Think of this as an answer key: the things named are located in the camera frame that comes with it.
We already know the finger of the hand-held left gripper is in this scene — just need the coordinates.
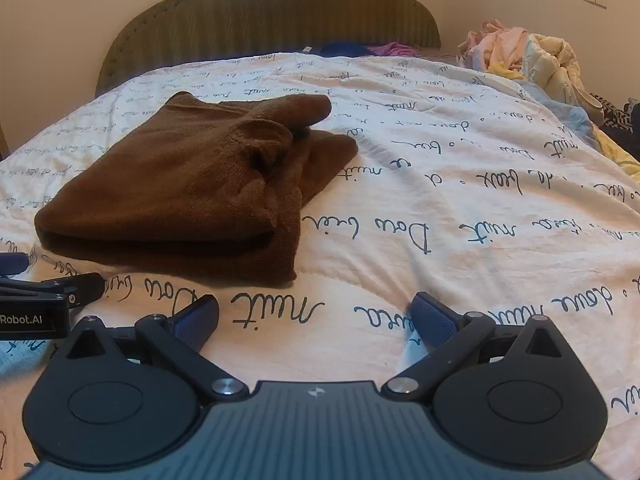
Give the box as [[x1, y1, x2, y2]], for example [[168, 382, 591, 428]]
[[0, 252, 30, 277], [0, 272, 106, 307]]

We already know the cream quilted blanket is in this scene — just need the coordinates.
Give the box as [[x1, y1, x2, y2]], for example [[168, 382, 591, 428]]
[[520, 34, 601, 111]]

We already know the yellow cloth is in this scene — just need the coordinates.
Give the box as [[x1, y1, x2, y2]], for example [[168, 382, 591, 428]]
[[594, 127, 640, 175]]

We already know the pile of pink clothes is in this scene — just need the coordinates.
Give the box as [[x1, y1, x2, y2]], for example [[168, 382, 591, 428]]
[[457, 19, 540, 74]]

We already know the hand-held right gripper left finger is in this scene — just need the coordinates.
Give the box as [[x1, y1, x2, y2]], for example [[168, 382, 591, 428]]
[[64, 294, 251, 400]]

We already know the green upholstered headboard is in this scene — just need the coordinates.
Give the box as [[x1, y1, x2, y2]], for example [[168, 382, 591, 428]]
[[95, 0, 442, 97]]

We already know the purple cloth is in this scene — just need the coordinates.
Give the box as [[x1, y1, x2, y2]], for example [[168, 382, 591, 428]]
[[367, 42, 419, 60]]

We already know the light blue cloth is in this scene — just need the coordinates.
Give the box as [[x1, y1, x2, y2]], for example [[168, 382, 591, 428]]
[[519, 82, 601, 152]]

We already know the brown knit sweater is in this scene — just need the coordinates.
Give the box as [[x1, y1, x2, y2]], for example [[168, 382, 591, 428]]
[[34, 91, 360, 286]]

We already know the black striped cloth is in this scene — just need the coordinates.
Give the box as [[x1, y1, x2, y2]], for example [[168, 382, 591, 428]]
[[589, 92, 640, 147]]

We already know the white script-printed blanket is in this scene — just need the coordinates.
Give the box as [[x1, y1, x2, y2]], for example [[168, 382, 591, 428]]
[[0, 52, 640, 480]]

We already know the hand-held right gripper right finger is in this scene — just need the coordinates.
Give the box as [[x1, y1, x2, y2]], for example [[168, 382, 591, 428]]
[[381, 292, 576, 401]]

